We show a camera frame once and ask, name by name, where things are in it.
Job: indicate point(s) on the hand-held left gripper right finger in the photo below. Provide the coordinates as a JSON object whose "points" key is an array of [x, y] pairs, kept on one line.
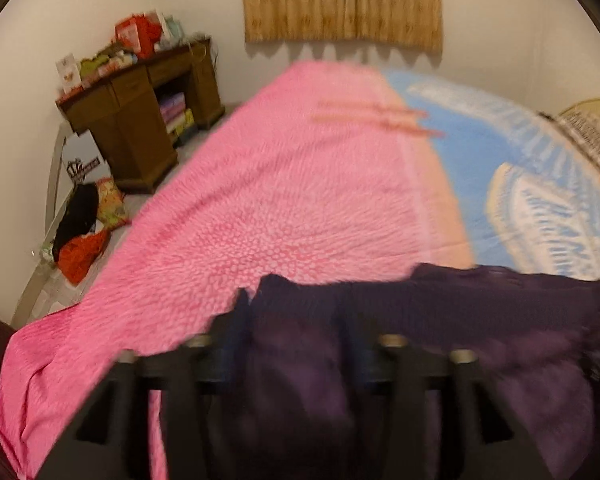
{"points": [[360, 360]]}

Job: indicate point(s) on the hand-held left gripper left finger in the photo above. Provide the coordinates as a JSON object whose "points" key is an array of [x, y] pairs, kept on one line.
{"points": [[225, 355]]}

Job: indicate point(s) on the purple quilted jacket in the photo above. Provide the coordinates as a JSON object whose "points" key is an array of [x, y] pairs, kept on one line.
{"points": [[480, 340]]}

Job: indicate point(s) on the bed with pink blue sheets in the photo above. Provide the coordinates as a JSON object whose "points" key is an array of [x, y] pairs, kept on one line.
{"points": [[305, 195]]}

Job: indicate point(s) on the orange cloth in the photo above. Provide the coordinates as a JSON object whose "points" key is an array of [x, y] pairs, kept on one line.
{"points": [[82, 255]]}

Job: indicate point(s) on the floral packet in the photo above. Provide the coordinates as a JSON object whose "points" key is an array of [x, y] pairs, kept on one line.
{"points": [[112, 205]]}

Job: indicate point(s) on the white paper bag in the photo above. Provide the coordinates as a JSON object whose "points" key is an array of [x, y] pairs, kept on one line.
{"points": [[82, 160]]}

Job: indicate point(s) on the stack of boxes in desk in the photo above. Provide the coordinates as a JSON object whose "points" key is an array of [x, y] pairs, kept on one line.
{"points": [[176, 112]]}

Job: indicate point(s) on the brown wooden desk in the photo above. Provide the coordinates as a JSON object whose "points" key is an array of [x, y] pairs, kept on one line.
{"points": [[130, 125]]}

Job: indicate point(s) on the green cloth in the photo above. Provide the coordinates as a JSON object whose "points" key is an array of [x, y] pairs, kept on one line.
{"points": [[102, 62]]}

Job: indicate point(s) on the grey patterned pillow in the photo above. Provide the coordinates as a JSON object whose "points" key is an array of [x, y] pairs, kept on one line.
{"points": [[592, 140]]}

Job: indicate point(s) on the white card box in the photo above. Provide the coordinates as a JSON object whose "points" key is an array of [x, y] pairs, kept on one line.
{"points": [[68, 74]]}

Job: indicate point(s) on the light blue bottle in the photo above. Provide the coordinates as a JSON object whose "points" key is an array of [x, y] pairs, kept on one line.
{"points": [[172, 30]]}

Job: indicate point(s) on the red gift box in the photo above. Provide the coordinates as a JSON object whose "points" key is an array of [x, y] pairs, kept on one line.
{"points": [[137, 35]]}

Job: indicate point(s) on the cream wooden bed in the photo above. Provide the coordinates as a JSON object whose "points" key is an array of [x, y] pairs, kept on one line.
{"points": [[592, 106]]}

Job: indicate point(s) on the beige patterned curtain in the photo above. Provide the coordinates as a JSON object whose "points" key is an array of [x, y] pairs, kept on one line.
{"points": [[342, 5]]}

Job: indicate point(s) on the grey metal frame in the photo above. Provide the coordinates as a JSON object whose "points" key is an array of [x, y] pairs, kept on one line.
{"points": [[37, 260]]}

